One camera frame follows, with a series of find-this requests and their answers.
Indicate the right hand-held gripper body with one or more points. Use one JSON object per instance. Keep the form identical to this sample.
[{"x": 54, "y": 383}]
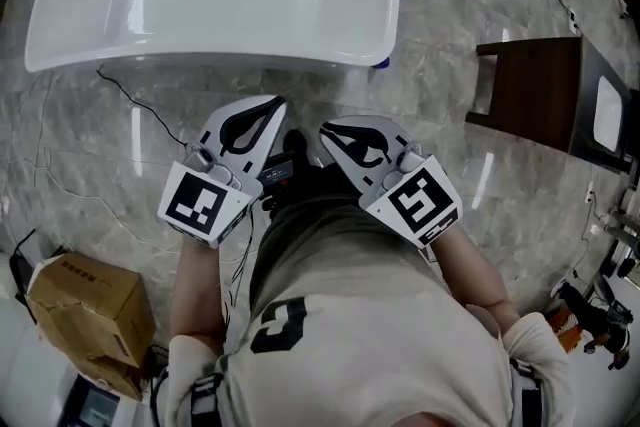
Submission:
[{"x": 420, "y": 200}]

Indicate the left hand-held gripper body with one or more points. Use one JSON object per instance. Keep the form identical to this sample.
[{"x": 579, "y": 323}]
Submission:
[{"x": 197, "y": 202}]

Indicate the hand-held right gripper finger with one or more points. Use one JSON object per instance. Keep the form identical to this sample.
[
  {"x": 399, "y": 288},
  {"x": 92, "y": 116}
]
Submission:
[
  {"x": 390, "y": 130},
  {"x": 350, "y": 170}
]

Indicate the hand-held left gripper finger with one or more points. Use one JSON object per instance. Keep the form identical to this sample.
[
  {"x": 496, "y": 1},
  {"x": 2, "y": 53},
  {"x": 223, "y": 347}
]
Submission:
[
  {"x": 212, "y": 127},
  {"x": 272, "y": 135}
]

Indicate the person's right forearm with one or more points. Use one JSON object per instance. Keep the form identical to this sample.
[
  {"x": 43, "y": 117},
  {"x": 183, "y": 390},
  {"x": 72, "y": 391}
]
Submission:
[{"x": 470, "y": 275}]

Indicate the person's left forearm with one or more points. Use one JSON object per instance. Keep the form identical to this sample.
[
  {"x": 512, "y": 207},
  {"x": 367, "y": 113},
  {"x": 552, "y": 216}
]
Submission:
[{"x": 197, "y": 290}]

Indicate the blue item under bathtub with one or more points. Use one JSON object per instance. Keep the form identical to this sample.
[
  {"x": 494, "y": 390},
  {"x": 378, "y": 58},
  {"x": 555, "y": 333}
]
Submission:
[{"x": 382, "y": 62}]

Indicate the person's dark trousers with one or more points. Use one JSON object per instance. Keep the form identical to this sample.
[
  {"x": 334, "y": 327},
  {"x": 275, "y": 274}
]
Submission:
[{"x": 320, "y": 180}]

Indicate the black waist device box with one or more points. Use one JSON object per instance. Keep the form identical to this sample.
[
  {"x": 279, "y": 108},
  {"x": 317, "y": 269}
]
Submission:
[{"x": 276, "y": 174}]

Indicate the person's cream printed shirt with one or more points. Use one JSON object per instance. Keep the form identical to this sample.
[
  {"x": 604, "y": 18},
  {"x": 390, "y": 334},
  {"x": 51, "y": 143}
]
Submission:
[{"x": 360, "y": 330}]

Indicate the dark wooden vanity cabinet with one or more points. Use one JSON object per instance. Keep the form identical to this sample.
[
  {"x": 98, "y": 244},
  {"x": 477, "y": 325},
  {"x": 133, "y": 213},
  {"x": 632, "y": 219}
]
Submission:
[{"x": 540, "y": 90}]

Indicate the small brown cardboard box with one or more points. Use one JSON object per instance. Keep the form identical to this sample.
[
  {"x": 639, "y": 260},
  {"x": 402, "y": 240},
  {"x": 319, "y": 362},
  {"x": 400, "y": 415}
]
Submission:
[{"x": 125, "y": 377}]

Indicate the black and orange equipment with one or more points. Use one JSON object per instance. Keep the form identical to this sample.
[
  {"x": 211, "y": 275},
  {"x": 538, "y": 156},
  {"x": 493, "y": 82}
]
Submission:
[{"x": 592, "y": 320}]

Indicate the white power strip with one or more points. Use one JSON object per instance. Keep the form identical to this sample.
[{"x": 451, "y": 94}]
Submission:
[{"x": 574, "y": 21}]

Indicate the black bent frame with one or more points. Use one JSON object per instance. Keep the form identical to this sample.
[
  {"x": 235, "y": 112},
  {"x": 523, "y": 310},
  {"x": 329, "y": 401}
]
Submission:
[{"x": 20, "y": 265}]

